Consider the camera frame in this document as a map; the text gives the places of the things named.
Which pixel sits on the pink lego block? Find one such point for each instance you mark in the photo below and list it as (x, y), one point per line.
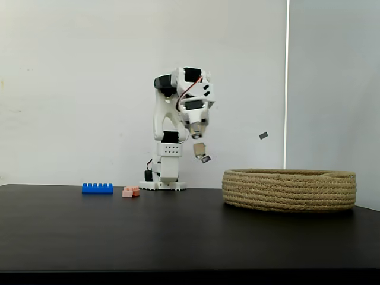
(128, 193)

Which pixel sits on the blue lego block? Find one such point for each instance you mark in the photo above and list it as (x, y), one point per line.
(97, 189)

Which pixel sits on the grey tape piece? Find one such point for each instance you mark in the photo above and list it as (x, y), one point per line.
(263, 135)
(207, 158)

